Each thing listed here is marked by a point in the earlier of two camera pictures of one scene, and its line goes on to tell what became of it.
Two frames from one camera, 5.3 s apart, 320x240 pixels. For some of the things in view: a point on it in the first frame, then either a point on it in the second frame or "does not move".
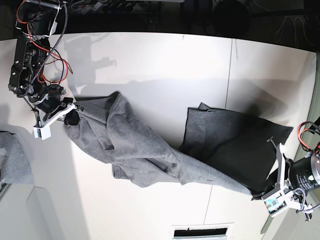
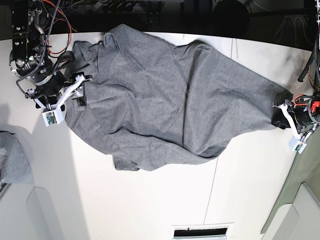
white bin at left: [27, 213] does not move
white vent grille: [212, 231] does not move
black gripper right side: [301, 175] to [301, 115]
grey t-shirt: [216, 147] to [152, 100]
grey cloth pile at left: [14, 167] does not move
